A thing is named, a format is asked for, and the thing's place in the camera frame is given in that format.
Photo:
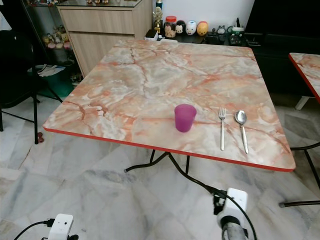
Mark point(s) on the silver metal spoon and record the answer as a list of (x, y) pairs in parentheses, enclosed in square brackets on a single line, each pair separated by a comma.
[(240, 117)]

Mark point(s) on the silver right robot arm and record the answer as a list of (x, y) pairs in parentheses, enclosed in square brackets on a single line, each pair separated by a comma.
[(234, 233)]

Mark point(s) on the silver metal fork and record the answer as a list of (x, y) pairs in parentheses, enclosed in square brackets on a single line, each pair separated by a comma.
[(222, 131)]

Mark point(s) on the purple plastic cup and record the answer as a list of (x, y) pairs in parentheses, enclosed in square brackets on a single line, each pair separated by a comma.
[(185, 119)]

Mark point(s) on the green mug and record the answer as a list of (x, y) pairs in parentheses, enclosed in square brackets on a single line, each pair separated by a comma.
[(236, 35)]

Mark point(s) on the yellow round plush toy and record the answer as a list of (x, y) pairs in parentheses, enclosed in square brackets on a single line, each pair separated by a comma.
[(202, 28)]

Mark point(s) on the white round plush toy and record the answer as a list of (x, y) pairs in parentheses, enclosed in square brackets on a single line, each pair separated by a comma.
[(191, 27)]

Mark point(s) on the black round plush toy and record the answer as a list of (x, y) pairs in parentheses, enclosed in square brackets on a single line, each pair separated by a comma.
[(181, 27)]

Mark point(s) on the red lidded snack jar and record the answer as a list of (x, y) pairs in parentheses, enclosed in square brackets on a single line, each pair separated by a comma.
[(170, 28)]

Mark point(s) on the green plastic bin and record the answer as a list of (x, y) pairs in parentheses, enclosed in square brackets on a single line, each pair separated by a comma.
[(61, 84)]

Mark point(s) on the gold trophy figurine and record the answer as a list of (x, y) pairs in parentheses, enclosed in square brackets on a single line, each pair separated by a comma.
[(158, 18)]

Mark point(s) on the black television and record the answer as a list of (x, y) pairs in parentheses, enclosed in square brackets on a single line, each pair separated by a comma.
[(282, 15)]

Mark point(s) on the light wooden cabinet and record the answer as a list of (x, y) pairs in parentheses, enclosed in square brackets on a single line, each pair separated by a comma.
[(110, 27)]

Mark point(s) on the glass display cabinet with figurines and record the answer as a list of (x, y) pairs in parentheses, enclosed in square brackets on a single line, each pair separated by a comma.
[(55, 40)]

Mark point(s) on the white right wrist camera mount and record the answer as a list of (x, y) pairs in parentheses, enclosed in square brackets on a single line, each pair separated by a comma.
[(236, 202)]

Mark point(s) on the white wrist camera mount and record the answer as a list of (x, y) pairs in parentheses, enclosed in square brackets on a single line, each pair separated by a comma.
[(63, 226), (236, 202)]

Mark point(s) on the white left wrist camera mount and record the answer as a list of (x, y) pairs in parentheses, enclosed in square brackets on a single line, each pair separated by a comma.
[(63, 226)]

